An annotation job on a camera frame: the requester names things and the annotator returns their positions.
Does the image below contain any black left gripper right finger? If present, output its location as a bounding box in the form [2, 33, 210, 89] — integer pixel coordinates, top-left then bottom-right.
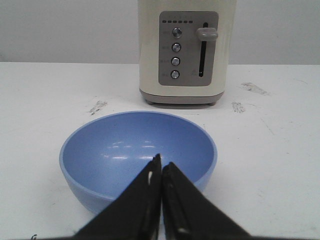
[162, 161, 251, 240]

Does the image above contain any blue bowl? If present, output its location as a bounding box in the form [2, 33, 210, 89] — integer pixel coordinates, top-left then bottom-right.
[59, 111, 218, 214]

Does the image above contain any cream two-slot toaster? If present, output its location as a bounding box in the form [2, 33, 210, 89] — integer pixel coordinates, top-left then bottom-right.
[137, 0, 237, 105]

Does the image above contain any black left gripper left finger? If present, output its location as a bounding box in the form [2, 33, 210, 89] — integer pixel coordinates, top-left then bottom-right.
[73, 154, 162, 240]

